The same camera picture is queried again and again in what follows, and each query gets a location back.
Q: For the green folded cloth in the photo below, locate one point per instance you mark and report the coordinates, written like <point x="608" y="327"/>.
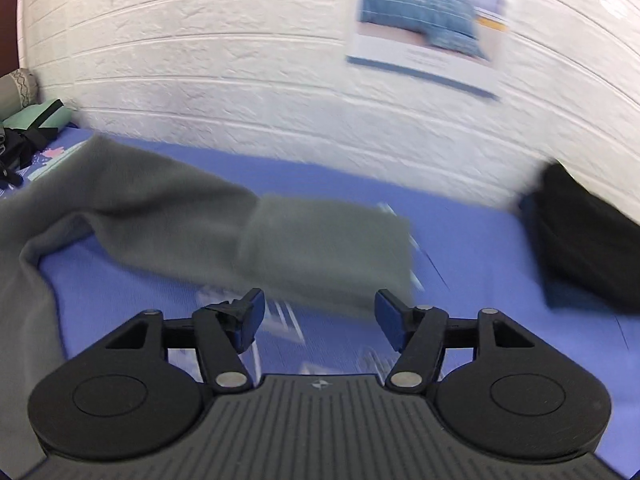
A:
<point x="30" y="117"/>

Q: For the grey pants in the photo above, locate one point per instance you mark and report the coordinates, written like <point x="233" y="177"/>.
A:
<point x="150" y="210"/>

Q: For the bedding wall poster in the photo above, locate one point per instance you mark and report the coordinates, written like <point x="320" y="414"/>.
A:
<point x="430" y="25"/>

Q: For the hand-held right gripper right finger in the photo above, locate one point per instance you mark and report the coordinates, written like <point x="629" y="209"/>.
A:
<point x="390" y="321"/>

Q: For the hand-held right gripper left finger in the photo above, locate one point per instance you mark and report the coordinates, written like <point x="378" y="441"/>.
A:
<point x="252" y="317"/>

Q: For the grey patterned pillow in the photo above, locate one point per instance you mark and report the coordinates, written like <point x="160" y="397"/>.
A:
<point x="17" y="92"/>

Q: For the blue printed bed sheet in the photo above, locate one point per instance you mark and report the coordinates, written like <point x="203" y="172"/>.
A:
<point x="475" y="260"/>

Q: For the black folded pants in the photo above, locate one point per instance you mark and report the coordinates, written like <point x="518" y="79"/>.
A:
<point x="580" y="240"/>

